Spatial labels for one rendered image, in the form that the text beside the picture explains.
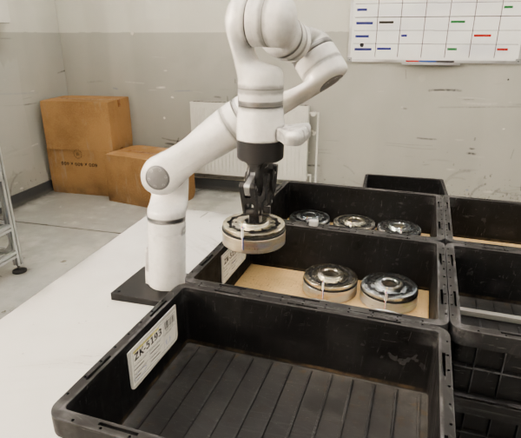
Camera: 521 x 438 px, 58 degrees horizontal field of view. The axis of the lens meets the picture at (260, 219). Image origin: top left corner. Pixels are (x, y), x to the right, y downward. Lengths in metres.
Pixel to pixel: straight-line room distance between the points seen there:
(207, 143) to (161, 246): 0.28
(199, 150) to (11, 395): 0.58
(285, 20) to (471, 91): 3.28
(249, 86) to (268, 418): 0.46
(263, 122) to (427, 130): 3.26
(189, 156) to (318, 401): 0.59
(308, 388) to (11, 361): 0.61
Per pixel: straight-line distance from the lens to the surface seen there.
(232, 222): 0.78
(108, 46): 4.55
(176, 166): 1.06
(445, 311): 0.73
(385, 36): 3.85
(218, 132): 1.02
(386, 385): 0.74
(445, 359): 0.63
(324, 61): 0.99
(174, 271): 1.17
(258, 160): 0.73
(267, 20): 0.70
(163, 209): 1.13
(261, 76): 0.71
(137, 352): 0.66
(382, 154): 3.96
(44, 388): 0.98
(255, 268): 1.01
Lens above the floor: 1.29
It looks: 21 degrees down
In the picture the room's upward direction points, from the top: straight up
